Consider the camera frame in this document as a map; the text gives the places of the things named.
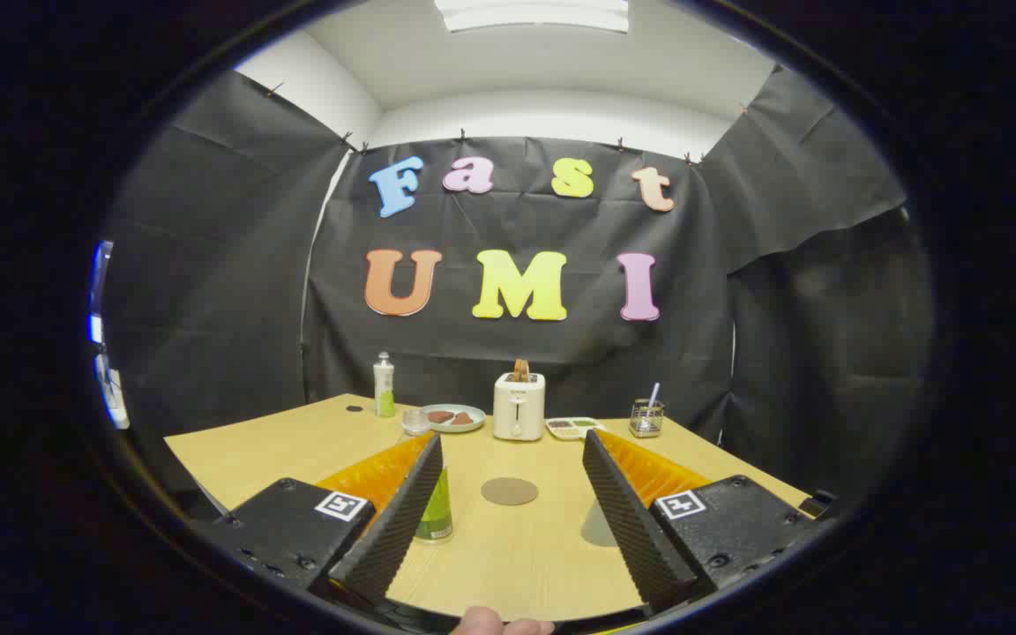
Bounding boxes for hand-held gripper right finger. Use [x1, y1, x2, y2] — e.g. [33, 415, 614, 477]
[581, 429, 826, 616]

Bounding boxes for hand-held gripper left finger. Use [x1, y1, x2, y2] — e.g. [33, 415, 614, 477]
[195, 430, 445, 609]

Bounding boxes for green label juice bottle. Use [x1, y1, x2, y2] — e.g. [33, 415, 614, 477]
[400, 407, 454, 543]

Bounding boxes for round brown coaster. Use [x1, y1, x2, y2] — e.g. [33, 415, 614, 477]
[481, 477, 540, 507]

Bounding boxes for small white green bottle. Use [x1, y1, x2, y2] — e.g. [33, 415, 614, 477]
[373, 352, 396, 418]

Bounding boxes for pale green plate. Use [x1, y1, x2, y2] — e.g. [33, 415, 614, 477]
[421, 404, 487, 434]

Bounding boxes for white divided tray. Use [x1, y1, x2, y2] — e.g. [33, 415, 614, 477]
[545, 417, 606, 441]

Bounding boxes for wooden table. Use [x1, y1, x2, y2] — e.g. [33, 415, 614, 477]
[164, 393, 813, 623]

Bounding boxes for white toaster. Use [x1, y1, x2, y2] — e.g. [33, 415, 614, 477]
[492, 371, 547, 442]

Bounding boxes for ceiling light panel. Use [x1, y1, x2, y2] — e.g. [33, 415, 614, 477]
[434, 0, 631, 34]

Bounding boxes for wire mesh holder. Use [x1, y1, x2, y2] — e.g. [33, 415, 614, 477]
[629, 399, 665, 438]

